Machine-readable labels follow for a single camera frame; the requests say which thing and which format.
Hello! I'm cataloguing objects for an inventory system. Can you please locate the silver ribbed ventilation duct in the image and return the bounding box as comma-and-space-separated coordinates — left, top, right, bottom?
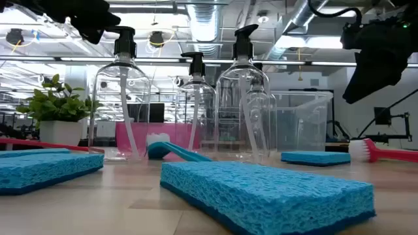
186, 0, 223, 59

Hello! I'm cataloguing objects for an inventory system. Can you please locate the black ceiling device yellow cable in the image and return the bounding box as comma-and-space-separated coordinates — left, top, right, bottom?
5, 28, 25, 46
148, 31, 166, 49

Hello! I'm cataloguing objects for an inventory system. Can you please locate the clear plastic pump bottle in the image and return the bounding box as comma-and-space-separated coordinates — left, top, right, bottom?
214, 23, 272, 164
175, 51, 217, 154
244, 61, 278, 156
88, 25, 152, 163

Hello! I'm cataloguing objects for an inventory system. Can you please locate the green plant in white pot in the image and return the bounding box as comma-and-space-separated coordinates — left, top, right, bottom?
15, 74, 103, 147

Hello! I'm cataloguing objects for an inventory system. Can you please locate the black background computer monitor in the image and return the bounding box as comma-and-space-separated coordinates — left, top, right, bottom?
126, 102, 166, 124

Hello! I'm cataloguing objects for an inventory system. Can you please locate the black aluminium table frame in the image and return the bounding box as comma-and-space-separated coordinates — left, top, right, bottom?
325, 142, 351, 153

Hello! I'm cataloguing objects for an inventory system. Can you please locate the red dish brush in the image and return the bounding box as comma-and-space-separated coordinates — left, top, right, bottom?
0, 137, 106, 154
347, 138, 418, 163

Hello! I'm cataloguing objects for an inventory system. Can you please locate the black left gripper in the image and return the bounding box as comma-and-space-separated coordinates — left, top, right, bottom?
0, 0, 122, 46

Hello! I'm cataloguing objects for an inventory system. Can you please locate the blue cellulose sponge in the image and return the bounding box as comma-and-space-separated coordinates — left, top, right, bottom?
0, 148, 71, 159
159, 161, 377, 235
0, 153, 105, 196
280, 150, 352, 167

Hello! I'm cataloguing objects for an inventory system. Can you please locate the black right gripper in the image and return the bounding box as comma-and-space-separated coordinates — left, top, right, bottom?
340, 9, 418, 104

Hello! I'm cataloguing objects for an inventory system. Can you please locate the black monitor on arm mount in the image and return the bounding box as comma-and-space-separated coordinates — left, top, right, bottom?
357, 106, 413, 148

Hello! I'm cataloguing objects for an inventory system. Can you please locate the clear plastic bin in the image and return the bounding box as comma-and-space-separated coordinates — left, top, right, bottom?
270, 90, 334, 153

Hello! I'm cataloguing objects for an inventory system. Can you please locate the pink plastic tray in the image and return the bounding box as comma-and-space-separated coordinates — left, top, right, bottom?
114, 122, 202, 158

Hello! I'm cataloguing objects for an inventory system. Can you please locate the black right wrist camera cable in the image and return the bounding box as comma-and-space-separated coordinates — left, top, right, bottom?
306, 0, 363, 25

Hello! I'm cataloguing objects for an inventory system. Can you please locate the teal dish brush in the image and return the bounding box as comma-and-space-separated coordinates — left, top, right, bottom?
146, 133, 214, 163

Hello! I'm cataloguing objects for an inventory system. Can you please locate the silver slanted ventilation duct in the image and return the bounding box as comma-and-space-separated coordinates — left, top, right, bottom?
264, 0, 329, 61

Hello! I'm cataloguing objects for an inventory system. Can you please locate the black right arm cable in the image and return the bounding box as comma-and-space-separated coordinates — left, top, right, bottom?
357, 87, 418, 140

